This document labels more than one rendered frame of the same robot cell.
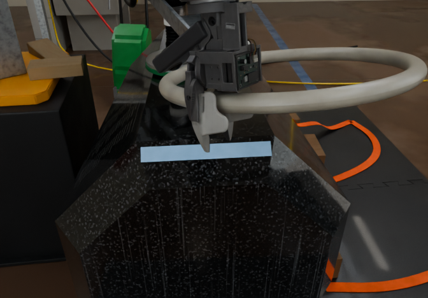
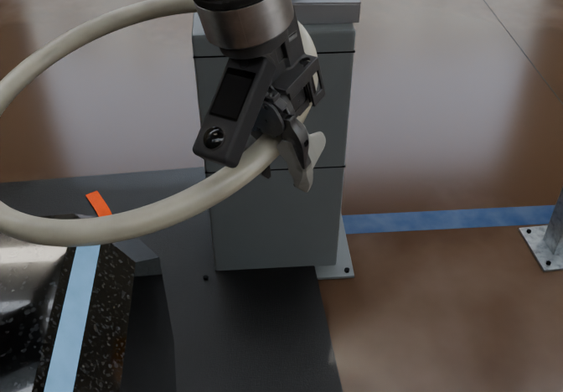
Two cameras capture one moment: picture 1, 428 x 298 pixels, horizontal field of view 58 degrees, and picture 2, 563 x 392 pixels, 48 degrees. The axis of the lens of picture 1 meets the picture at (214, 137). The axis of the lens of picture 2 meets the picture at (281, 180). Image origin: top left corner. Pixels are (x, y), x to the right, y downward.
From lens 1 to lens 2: 79 cm
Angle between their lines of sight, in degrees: 70
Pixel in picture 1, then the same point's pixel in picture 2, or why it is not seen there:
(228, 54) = (314, 63)
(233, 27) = (295, 34)
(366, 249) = not seen: hidden behind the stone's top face
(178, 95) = (237, 180)
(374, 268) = not seen: hidden behind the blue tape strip
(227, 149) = (80, 281)
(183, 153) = (69, 346)
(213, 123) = (314, 149)
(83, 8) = not seen: outside the picture
